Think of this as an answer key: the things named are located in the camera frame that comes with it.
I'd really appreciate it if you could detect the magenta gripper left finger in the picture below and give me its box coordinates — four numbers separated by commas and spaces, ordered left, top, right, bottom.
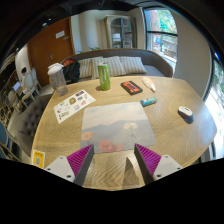
45, 144, 94, 186

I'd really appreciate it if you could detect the striped cushion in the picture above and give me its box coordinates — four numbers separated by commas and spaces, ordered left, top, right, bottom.
91, 56, 126, 79
79, 59, 92, 78
120, 56, 146, 74

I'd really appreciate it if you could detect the striped cushion left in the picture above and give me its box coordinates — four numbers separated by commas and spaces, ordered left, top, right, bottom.
79, 59, 92, 78

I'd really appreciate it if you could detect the wooden door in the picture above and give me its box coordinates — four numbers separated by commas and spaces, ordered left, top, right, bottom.
28, 17, 74, 87

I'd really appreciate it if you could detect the white snack packet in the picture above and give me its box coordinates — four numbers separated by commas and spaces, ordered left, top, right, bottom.
142, 77, 156, 92

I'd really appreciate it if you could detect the black and orange box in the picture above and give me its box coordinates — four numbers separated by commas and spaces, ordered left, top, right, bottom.
121, 81, 143, 95

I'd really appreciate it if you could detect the white and blue mouse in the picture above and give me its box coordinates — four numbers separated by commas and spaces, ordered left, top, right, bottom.
178, 106, 194, 124

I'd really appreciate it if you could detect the yellow QR code card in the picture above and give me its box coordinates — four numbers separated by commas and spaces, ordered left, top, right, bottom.
32, 150, 45, 168

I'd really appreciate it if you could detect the clear plastic shaker bottle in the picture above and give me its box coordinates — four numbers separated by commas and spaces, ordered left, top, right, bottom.
48, 63, 68, 96

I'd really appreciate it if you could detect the striped cushion right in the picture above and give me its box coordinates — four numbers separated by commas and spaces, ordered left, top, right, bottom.
120, 56, 146, 74

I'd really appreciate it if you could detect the window with dark frame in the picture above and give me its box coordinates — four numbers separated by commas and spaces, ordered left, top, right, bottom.
143, 7, 179, 65

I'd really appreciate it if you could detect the white sticker sheet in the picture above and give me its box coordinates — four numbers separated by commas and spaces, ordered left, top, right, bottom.
54, 90, 95, 123

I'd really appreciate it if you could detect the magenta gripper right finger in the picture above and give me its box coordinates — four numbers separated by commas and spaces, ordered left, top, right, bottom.
134, 144, 182, 184

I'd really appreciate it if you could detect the black backpack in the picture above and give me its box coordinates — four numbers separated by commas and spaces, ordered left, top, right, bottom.
63, 59, 80, 84

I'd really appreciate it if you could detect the striped cushion middle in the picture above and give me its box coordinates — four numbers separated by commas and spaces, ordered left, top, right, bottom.
91, 56, 126, 79

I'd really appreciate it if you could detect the green drink can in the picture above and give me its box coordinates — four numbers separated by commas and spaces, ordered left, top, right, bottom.
98, 62, 110, 90

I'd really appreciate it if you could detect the grey tufted chair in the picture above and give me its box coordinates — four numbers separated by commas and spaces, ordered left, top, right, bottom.
18, 94, 52, 156

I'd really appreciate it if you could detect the teal and white packet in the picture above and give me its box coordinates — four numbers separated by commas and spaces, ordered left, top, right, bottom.
140, 97, 157, 107

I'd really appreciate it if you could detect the glass door cabinet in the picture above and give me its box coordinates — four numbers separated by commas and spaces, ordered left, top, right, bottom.
104, 15, 137, 48

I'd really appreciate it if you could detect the seated person in white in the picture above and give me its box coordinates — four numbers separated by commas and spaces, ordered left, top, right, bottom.
21, 67, 35, 96

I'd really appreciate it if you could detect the grey curved sofa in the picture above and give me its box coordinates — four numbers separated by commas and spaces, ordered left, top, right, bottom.
62, 48, 173, 81

